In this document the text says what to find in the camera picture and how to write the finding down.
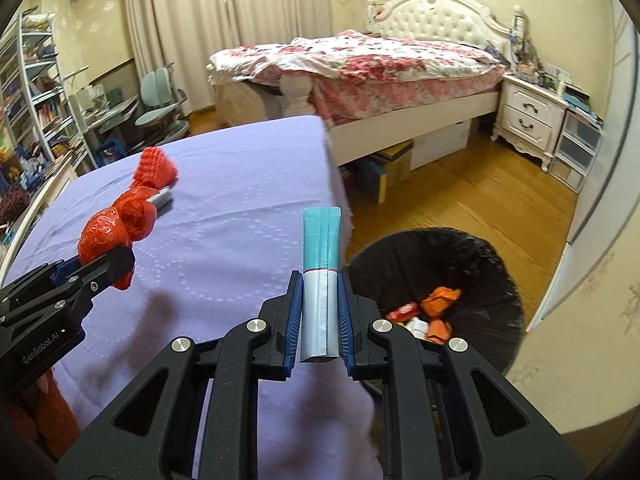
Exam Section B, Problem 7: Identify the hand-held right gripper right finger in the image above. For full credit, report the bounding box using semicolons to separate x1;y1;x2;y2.
337;270;586;480

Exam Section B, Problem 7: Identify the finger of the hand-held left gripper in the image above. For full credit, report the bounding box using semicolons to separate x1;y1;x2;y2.
0;255;84;304
0;246;137;329

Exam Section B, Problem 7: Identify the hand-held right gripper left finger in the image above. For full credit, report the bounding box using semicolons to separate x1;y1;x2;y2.
56;271;305;480

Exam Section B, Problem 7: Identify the red plastic bag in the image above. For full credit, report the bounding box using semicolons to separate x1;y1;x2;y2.
77;186;160;291

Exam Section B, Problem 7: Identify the teal white packet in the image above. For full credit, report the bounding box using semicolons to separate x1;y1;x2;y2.
300;206;343;364

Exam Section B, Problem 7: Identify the black trash bin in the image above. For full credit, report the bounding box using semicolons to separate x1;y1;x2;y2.
345;228;526;401

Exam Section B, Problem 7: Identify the red white snack wrapper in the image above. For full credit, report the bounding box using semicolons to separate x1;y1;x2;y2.
386;302;420;322

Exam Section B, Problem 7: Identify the orange crumpled wrapper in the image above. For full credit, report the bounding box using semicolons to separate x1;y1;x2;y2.
420;286;462;319
427;318;453;344

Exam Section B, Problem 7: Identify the red foam net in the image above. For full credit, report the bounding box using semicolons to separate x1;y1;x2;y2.
132;146;179;189

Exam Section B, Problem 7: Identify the blue storage crate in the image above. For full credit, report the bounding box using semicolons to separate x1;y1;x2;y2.
95;140;127;167

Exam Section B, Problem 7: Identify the table with lilac cloth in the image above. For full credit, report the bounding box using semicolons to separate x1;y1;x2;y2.
0;115;378;480

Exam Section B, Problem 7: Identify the blue box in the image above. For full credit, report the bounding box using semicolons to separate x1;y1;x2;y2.
357;157;389;204

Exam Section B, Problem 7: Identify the yellow black cardboard box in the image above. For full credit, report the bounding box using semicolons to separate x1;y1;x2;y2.
375;140;415;188

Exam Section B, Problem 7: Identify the white bookshelf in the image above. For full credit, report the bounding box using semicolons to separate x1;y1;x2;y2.
0;10;81;196

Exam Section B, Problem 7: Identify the pale green desk chair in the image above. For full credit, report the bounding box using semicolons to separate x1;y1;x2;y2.
135;62;191;143

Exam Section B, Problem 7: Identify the white storage box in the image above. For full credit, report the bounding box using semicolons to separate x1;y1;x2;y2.
410;119;473;171

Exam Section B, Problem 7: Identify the pink floral bedsheet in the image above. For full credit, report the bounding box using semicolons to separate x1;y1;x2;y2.
310;55;506;126

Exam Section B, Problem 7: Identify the beige curtain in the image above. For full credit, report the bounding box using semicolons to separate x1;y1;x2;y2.
227;0;331;56
122;0;236;116

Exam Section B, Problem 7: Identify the floral quilt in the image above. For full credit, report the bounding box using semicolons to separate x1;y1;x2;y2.
207;30;503;86

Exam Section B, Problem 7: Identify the white nightstand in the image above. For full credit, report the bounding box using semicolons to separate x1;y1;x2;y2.
491;72;568;173

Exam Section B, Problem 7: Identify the grey wardrobe sliding door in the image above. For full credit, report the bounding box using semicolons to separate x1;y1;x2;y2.
525;10;640;331

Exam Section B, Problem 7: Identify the clear plastic drawer unit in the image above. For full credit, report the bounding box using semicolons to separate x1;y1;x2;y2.
550;107;603;193

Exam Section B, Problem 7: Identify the bed with floral bedding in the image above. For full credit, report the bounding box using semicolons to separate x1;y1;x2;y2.
212;0;526;168

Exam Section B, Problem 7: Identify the stack of books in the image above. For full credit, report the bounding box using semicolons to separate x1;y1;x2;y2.
562;82;604;127

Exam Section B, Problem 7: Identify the pile of small bedside items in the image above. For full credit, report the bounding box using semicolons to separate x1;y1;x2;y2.
507;5;573;86

